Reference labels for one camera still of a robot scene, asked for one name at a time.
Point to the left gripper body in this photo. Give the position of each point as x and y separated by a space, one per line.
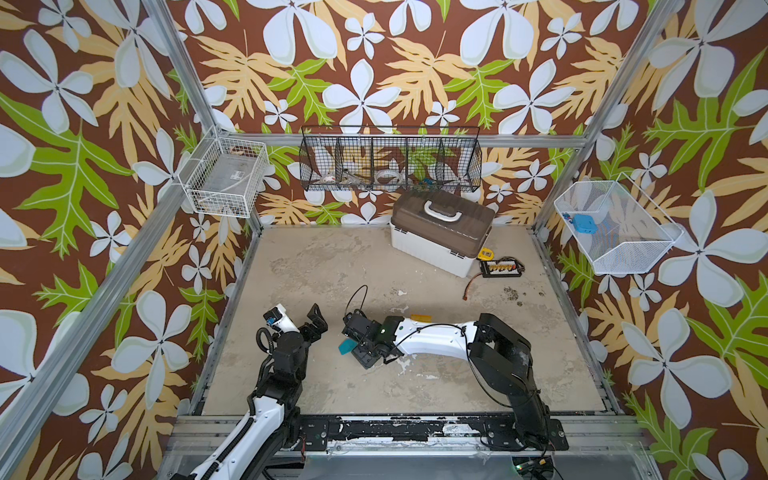
304 346

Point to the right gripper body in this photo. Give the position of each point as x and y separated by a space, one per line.
360 346

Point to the orange supermarket block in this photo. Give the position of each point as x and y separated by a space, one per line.
421 318

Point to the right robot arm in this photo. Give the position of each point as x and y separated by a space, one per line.
499 358

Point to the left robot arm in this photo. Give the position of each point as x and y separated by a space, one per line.
272 421

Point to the teal roof block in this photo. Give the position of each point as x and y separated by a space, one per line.
347 346

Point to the white toolbox brown lid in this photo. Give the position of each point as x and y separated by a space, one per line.
442 229

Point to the yellow tape measure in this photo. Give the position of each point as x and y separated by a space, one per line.
486 254

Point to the blue object in basket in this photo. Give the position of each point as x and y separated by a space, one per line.
584 224

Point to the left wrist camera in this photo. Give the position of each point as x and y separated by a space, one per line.
278 320

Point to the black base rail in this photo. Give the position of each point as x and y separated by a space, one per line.
408 429

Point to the white wire basket left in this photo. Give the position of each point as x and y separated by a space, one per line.
223 175

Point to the white wire basket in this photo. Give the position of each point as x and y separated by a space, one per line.
223 175
634 232

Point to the black wire basket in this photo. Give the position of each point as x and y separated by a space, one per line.
390 158

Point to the white wire basket right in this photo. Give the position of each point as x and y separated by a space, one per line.
634 232

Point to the aluminium frame post left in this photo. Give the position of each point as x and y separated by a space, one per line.
199 104

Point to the aluminium frame post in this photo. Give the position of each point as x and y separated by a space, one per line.
637 54
199 104

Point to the aluminium frame post right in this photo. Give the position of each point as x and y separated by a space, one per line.
637 54

